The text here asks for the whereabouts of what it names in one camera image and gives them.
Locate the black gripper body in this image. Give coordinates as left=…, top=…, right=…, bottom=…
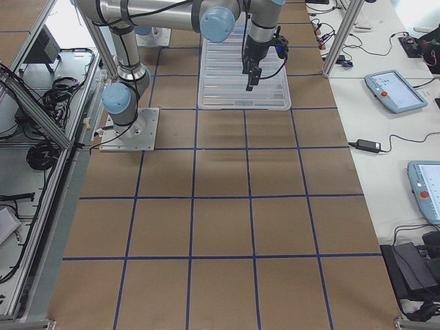
left=242, top=34, right=272, bottom=74

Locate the clear plastic box lid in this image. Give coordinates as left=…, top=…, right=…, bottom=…
left=197, top=14, right=292, bottom=111

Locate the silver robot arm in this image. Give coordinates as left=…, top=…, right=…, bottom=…
left=75, top=0, right=288, bottom=140

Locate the black power adapter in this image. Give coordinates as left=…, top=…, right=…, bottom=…
left=356, top=139, right=382, bottom=153

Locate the blue teach pendant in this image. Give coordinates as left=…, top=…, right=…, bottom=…
left=364, top=69, right=428, bottom=114
left=407, top=161, right=439, bottom=225

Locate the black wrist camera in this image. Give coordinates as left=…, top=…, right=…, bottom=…
left=272, top=25, right=289, bottom=60

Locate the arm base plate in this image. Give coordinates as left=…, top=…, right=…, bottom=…
left=99, top=108, right=160, bottom=152

